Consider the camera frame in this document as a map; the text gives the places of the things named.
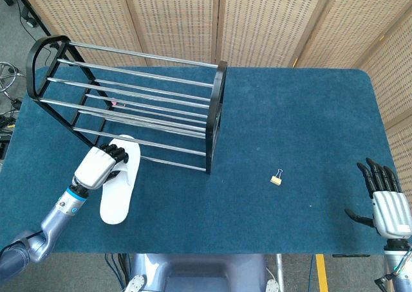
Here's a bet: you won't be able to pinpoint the white slipper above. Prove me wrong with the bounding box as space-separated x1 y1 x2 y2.
99 134 141 225

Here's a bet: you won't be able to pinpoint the woven bamboo folding screen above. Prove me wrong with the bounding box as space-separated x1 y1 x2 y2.
14 0 412 190

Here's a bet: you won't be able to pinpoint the black metal shoe rack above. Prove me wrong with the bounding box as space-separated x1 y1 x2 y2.
25 34 229 176

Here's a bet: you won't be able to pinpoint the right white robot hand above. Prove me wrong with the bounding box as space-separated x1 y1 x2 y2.
344 158 412 240

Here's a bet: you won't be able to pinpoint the yellow floor tape strip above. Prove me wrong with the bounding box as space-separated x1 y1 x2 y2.
316 254 330 292

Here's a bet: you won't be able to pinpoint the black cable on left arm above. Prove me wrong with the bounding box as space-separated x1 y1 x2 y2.
0 230 45 253

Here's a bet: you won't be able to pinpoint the yellow binder clip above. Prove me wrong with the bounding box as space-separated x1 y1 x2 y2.
270 169 284 187

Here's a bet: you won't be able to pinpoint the white table leg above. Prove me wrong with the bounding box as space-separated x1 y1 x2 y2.
276 253 286 289

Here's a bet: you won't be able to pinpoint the black wheeled stand base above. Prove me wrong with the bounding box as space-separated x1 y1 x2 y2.
0 0 38 29

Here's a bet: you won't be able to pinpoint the black floor cables bundle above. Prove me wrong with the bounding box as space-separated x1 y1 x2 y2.
0 97 23 160

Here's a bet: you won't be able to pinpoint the cables under the robot torso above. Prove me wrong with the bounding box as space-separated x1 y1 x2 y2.
104 253 129 292

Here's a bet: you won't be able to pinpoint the silver-blue robot torso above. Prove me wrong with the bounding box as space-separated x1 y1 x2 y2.
124 253 281 292

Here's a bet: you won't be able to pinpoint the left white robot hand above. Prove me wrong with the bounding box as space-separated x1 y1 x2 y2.
73 143 129 190

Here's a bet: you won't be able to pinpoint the chrome chair base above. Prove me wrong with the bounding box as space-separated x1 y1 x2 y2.
0 61 26 100

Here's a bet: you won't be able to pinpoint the blue carpet table cover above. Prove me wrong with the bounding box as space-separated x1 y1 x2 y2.
0 66 400 256

